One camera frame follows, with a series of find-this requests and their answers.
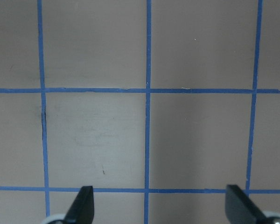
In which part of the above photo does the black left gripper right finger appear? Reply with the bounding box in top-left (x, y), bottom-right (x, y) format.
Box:
top-left (225, 185), bottom-right (266, 224)

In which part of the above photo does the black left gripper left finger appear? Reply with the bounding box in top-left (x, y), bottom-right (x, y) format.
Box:
top-left (63, 186), bottom-right (94, 224)

